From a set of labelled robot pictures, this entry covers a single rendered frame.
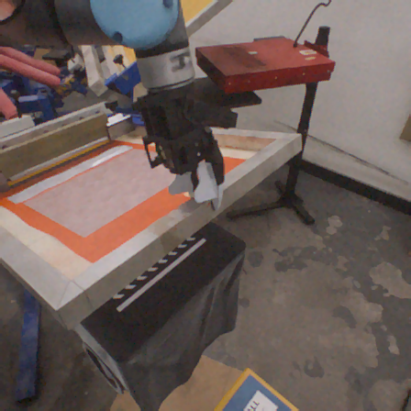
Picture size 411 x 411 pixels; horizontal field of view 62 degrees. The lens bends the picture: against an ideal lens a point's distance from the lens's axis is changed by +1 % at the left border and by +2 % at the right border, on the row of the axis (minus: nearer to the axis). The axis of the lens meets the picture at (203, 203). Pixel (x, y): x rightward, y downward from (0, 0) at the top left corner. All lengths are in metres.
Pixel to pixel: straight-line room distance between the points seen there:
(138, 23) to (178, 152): 0.20
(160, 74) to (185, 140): 0.09
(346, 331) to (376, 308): 0.25
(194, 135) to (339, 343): 1.62
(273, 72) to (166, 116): 1.27
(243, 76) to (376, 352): 1.48
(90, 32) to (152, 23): 0.07
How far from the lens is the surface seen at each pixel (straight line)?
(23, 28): 0.40
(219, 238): 0.95
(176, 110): 0.50
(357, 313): 2.10
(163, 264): 0.90
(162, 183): 0.75
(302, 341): 1.91
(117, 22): 0.35
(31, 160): 1.02
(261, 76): 1.69
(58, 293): 0.48
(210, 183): 0.54
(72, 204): 0.80
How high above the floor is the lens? 1.64
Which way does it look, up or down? 40 degrees down
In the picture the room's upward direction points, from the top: straight up
